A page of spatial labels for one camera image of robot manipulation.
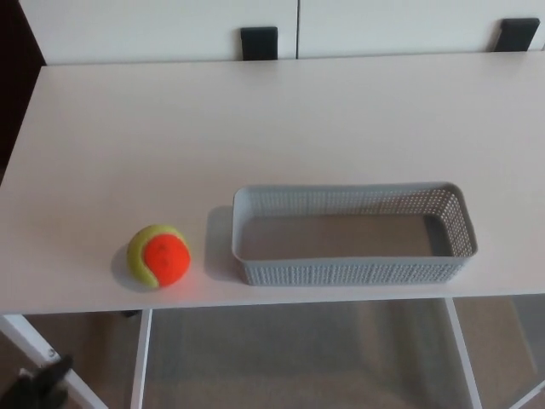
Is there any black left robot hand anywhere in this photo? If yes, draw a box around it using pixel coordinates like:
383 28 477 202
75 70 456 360
0 353 74 409

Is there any orange and yellow tennis ball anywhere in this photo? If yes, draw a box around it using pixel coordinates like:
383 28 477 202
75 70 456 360
127 223 192 290

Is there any grey perforated plastic basket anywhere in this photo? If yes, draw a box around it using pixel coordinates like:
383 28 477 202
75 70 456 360
231 181 479 287

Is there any white table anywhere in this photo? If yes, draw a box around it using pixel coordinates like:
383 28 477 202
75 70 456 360
0 49 545 409

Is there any white cabinet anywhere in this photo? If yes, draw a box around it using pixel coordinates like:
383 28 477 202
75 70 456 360
19 0 545 67

